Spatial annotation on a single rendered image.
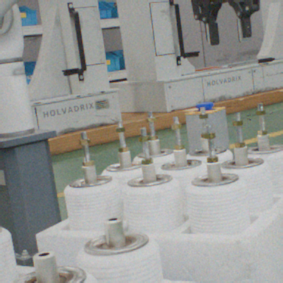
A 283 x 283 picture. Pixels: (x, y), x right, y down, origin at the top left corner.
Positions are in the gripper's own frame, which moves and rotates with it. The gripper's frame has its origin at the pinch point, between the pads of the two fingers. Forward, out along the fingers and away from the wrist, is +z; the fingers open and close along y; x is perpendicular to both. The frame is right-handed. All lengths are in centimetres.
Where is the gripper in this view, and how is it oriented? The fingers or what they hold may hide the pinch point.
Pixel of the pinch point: (228, 35)
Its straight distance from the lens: 109.3
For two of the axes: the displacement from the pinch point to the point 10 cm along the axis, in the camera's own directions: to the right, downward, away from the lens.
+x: 7.1, -2.2, 6.7
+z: 1.2, 9.7, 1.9
